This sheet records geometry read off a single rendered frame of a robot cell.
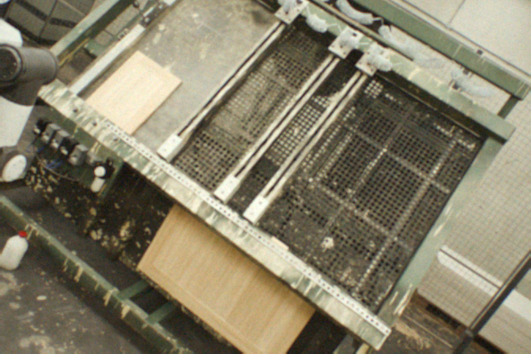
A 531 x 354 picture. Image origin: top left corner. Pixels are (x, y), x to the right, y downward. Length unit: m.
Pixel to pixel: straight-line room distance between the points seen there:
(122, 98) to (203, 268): 0.98
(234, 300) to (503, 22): 5.79
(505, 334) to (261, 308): 3.89
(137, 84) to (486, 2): 5.62
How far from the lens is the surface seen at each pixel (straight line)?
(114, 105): 2.77
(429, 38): 3.29
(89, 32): 3.07
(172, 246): 2.81
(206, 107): 2.67
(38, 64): 1.39
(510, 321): 6.14
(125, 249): 2.99
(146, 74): 2.84
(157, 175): 2.53
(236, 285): 2.72
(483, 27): 7.55
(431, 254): 2.53
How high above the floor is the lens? 1.73
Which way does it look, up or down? 13 degrees down
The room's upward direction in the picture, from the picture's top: 32 degrees clockwise
